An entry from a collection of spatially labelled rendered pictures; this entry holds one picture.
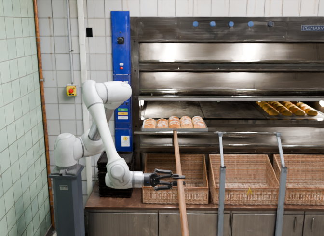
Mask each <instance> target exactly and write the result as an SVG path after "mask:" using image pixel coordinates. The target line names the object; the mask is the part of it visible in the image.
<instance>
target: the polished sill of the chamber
mask: <svg viewBox="0 0 324 236"><path fill-rule="evenodd" d="M147 119H149V118H140V120H139V122H140V124H143V122H144V120H147ZM152 119H154V120H159V119H161V118H152ZM163 119H166V120H168V119H169V118H163ZM202 119H203V120H204V122H205V123H206V124H314V125H324V119H286V118H202Z"/></svg>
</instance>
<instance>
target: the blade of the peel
mask: <svg viewBox="0 0 324 236"><path fill-rule="evenodd" d="M145 121H146V120H144V122H143V125H142V131H173V128H169V126H168V128H144V124H145ZM155 121H156V126H157V121H158V120H155ZM167 121H168V120H167ZM179 121H180V120H179ZM203 122H204V120H203ZM204 124H205V122H204ZM168 125H169V121H168ZM156 126H155V127H156ZM192 126H193V125H192ZM180 127H181V123H180ZM177 131H208V127H207V126H206V124H205V128H194V126H193V128H177Z"/></svg>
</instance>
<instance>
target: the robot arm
mask: <svg viewBox="0 0 324 236"><path fill-rule="evenodd" d="M81 92H82V97H83V101H84V104H85V106H86V107H87V110H88V112H89V113H90V115H91V116H92V118H93V120H94V121H93V123H92V126H91V128H90V129H88V130H87V131H86V132H85V133H84V134H83V135H82V136H81V137H78V138H76V137H75V136H74V135H73V134H71V133H63V134H60V135H59V136H58V137H57V138H56V140H55V144H54V159H55V169H54V171H52V172H51V175H59V176H64V175H72V176H74V175H76V173H77V171H78V170H79V169H80V167H82V165H81V164H77V160H79V159H80V158H83V157H89V156H93V155H97V154H100V153H102V152H103V151H104V150H105V151H106V154H107V158H108V163H107V165H106V167H107V173H106V176H105V183H106V186H108V187H111V188H115V189H128V188H142V186H152V187H154V189H155V191H158V190H167V189H171V188H172V187H173V186H177V181H173V182H166V181H161V180H160V179H163V178H171V177H172V178H173V179H185V175H179V174H173V173H172V171H170V170H161V169H157V168H155V170H154V172H152V173H144V174H143V172H137V171H129V167H128V166H127V164H126V162H125V160H124V159H123V158H120V157H119V155H118V153H117V151H116V149H115V146H114V143H113V140H112V137H111V133H110V130H109V127H108V123H109V121H110V119H111V117H112V114H113V112H114V110H115V109H116V108H118V107H119V106H120V105H121V104H122V103H123V102H124V101H127V100H128V99H129V98H130V96H131V93H132V90H131V87H130V86H129V84H127V83H125V82H121V81H110V82H104V83H96V82H95V81H93V80H86V81H84V82H83V83H82V88H81ZM156 173H163V174H165V175H157V174H156ZM156 185H164V186H156Z"/></svg>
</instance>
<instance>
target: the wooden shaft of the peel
mask: <svg viewBox="0 0 324 236"><path fill-rule="evenodd" d="M173 134H174V146H175V162H176V173H177V174H179V175H182V171H181V163H180V155H179V146H178V138H177V132H176V131H174V132H173ZM177 185H178V197H179V209H180V220H181V232H182V236H189V230H188V221H187V213H186V205H185V197H184V188H183V180H182V179H177Z"/></svg>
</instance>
